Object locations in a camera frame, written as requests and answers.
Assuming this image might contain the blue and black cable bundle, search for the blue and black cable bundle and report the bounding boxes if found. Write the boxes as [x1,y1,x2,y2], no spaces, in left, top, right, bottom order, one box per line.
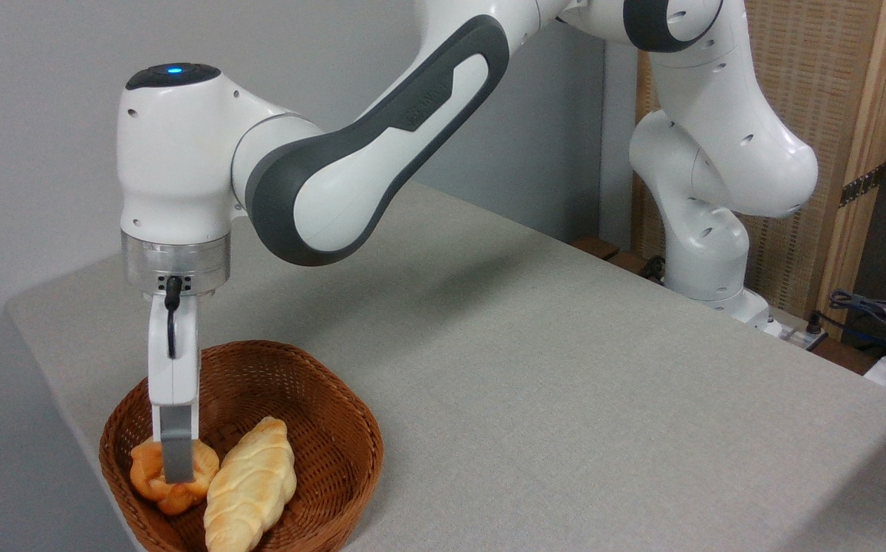
[828,290,886,361]

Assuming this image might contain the black metal hinge strip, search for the black metal hinge strip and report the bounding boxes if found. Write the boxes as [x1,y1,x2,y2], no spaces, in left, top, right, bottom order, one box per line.
[839,164,886,209]

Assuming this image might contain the brown wicker basket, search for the brown wicker basket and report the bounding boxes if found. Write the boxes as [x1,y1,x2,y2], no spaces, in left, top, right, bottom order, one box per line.
[99,340,384,552]

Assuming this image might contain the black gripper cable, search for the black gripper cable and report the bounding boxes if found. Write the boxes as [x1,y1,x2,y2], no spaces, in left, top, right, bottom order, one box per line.
[164,276,184,360]

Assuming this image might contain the long pale bread loaf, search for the long pale bread loaf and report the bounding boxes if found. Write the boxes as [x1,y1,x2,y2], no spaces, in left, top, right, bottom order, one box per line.
[204,416,298,552]

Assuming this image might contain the wooden woven screen panel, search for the wooden woven screen panel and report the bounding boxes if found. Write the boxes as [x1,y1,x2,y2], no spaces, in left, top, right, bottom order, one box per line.
[631,0,886,342]

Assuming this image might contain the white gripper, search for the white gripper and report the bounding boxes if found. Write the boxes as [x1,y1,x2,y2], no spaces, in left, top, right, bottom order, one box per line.
[147,294,201,485]

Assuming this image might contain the small orange bread roll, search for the small orange bread roll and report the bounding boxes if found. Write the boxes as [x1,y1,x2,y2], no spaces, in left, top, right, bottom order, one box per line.
[130,438,220,517]

